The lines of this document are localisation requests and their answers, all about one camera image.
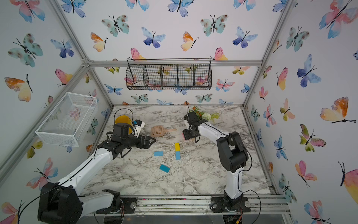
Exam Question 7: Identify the light blue building block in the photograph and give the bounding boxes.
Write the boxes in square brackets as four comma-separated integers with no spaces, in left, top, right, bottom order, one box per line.
[154,151,164,157]

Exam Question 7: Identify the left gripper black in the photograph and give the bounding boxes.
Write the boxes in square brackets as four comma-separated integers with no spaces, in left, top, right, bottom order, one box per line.
[122,133,156,149]

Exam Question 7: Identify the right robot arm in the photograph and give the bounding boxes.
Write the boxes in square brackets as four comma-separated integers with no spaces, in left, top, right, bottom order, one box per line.
[183,112,251,213]

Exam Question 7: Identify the white mesh wall basket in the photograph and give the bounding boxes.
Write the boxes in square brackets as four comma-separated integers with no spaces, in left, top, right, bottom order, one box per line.
[35,92,98,147]

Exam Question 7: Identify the black wire wall basket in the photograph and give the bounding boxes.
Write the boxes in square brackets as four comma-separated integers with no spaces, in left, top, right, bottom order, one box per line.
[125,58,212,91]

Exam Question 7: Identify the teal building block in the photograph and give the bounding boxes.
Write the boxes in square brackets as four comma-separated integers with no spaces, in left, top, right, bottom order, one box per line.
[159,164,170,173]

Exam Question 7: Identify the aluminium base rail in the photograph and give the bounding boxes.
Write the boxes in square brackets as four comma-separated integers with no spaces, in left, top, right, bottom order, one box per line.
[55,195,291,216]

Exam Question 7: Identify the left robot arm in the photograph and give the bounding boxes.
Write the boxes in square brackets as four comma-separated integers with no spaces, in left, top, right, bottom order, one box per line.
[37,120,156,224]

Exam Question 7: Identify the white pot artificial flowers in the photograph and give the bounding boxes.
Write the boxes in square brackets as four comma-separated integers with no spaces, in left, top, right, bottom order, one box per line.
[189,106,220,123]

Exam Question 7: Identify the beige plastic slotted scoop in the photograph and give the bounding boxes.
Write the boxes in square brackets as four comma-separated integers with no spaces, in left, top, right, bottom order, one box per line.
[151,126,177,138]

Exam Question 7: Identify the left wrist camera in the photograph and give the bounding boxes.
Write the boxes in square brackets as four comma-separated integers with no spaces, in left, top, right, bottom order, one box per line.
[133,119,145,137]

